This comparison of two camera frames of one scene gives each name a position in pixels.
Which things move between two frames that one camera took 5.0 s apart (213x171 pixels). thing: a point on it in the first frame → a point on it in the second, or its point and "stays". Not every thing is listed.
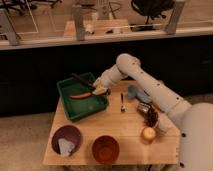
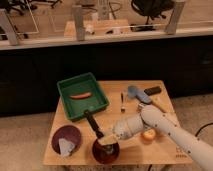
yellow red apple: (148, 134) stays
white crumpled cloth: (65, 146) stays
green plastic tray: (78, 97) stays
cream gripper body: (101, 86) → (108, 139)
